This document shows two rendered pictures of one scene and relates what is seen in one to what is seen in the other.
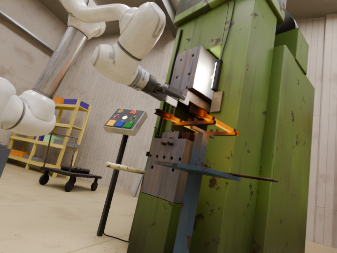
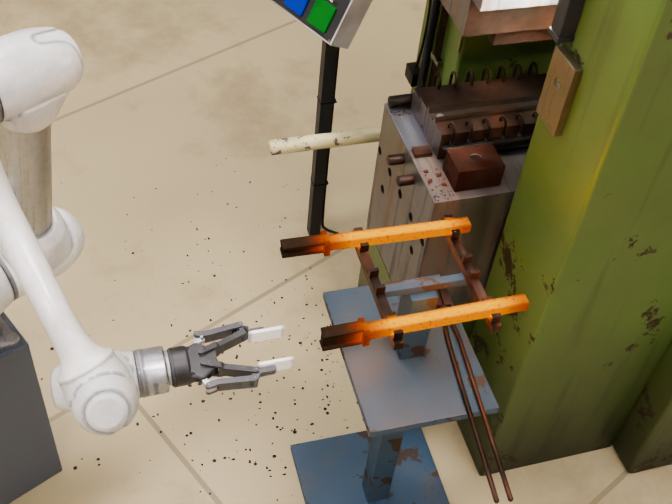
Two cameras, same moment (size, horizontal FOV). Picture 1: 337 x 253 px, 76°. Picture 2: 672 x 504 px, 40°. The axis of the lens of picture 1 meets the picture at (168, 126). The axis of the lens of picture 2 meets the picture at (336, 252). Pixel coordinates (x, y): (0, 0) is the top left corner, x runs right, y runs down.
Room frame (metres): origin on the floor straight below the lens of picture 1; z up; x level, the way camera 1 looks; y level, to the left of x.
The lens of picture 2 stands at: (-0.04, -0.47, 2.41)
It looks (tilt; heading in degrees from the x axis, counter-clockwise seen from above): 47 degrees down; 20
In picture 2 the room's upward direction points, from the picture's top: 7 degrees clockwise
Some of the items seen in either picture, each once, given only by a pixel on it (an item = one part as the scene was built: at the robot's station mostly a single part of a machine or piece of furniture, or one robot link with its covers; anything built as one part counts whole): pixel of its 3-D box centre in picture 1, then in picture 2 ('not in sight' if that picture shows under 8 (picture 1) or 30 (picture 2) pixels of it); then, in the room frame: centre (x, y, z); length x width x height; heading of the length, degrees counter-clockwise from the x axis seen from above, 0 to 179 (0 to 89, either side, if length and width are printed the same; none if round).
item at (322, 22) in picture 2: (128, 125); (322, 15); (1.96, 0.36, 1.01); 0.07 x 0.05 x 0.07; 66
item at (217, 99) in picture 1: (216, 102); (558, 91); (1.59, -0.33, 1.27); 0.09 x 0.02 x 0.17; 41
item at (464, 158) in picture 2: (190, 138); (473, 167); (1.65, -0.19, 0.95); 0.12 x 0.09 x 0.07; 131
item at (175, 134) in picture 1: (186, 141); (502, 110); (1.88, -0.19, 0.96); 0.42 x 0.20 x 0.09; 131
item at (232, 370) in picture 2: (168, 91); (229, 370); (0.85, 0.03, 0.97); 0.11 x 0.01 x 0.04; 109
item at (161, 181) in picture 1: (186, 172); (493, 199); (1.85, -0.23, 0.69); 0.56 x 0.38 x 0.45; 131
